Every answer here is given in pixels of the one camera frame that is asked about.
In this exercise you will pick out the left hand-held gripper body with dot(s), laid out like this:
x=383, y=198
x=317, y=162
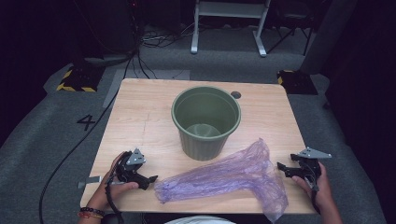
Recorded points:
x=130, y=166

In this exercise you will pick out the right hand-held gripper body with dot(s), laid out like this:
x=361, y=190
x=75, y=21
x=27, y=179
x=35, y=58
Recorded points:
x=311, y=169

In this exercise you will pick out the purple plastic bag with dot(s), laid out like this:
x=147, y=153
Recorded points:
x=236, y=174

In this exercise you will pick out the green plastic bin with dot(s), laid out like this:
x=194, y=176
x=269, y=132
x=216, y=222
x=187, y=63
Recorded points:
x=205, y=105

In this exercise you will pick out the person's right hand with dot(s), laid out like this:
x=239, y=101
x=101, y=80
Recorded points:
x=323, y=193

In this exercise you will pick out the person's left hand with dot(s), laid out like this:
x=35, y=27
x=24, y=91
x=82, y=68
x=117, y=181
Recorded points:
x=101, y=196

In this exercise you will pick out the grey tape strip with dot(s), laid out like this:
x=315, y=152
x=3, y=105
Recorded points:
x=90, y=180

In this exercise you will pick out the person's white clothing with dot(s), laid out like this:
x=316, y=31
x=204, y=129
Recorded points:
x=199, y=220

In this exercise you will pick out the black yellow striped base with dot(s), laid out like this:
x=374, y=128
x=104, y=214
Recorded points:
x=79, y=81
x=297, y=82

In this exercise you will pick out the dark table grommet hole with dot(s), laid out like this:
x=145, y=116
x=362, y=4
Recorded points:
x=236, y=94

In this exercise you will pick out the grey pillar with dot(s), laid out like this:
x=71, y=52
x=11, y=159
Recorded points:
x=327, y=34

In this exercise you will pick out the black tripod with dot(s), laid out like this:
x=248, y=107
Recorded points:
x=292, y=29

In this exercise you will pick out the white metal stand frame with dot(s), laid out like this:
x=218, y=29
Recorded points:
x=229, y=9

